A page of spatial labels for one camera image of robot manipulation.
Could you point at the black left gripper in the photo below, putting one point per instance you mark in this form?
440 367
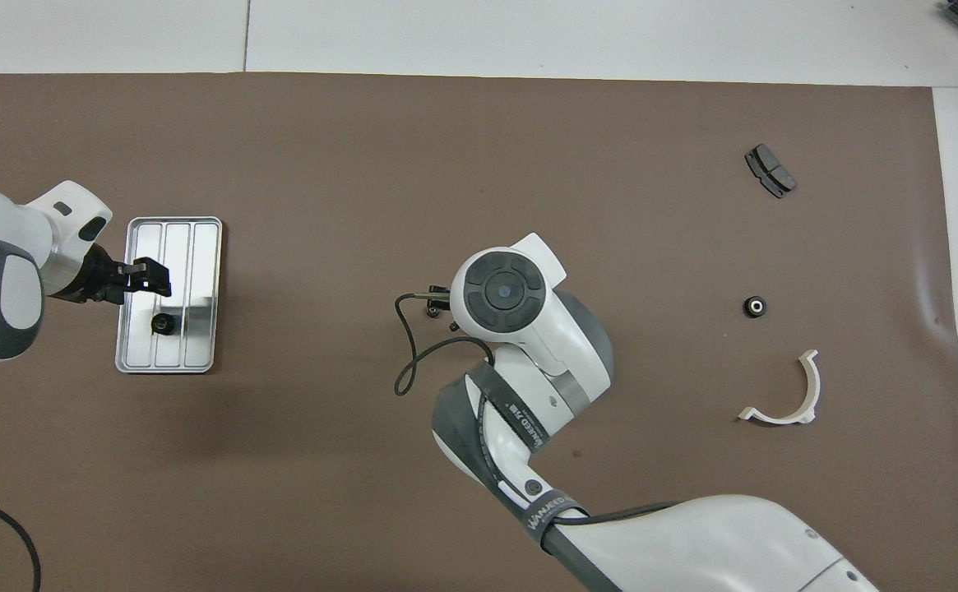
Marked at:
100 275

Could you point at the brown table mat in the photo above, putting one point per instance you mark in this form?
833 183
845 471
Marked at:
363 164

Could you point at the silver metal tray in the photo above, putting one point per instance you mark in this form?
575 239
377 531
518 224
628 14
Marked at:
199 263

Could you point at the short grey brake pad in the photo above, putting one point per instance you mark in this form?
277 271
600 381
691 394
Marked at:
770 170

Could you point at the white curved plastic bracket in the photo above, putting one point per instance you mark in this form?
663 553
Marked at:
803 407

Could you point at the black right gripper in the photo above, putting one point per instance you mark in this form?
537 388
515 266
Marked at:
439 291

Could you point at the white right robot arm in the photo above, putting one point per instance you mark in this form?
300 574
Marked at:
544 345

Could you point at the large black bearing gear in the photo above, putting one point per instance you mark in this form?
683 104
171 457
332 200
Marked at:
166 324
756 307

